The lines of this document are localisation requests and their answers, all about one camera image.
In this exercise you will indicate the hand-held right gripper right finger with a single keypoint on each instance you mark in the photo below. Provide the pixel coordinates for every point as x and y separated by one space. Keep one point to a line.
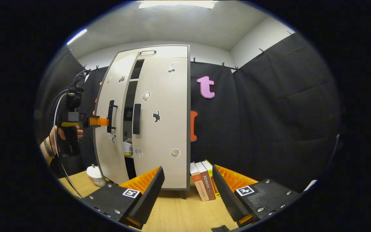
229 196

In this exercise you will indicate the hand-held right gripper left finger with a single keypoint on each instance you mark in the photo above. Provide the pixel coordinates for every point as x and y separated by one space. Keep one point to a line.
148 196

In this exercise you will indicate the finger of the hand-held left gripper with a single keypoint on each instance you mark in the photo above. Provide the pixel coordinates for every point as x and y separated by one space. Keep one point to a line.
99 121

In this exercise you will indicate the white shoe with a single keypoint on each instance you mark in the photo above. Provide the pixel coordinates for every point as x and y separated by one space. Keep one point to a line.
128 146

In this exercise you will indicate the white shoe cabinet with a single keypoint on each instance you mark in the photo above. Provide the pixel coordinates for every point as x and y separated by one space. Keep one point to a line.
130 96

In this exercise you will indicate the white cabinet door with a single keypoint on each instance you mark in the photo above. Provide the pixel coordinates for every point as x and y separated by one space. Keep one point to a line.
163 138
108 161

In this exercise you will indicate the dark wristband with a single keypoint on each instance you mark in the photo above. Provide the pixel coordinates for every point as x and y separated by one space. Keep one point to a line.
48 148

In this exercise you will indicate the brown book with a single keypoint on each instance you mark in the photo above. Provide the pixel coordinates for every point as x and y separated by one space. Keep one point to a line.
206 183

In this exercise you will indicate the orange and white book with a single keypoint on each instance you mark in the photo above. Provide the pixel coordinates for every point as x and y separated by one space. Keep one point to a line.
198 185

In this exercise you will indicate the white cup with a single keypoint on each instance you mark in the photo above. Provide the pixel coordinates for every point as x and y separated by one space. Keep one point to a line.
95 175

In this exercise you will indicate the ceiling light panel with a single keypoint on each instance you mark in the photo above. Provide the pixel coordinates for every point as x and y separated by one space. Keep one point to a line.
179 4
76 36

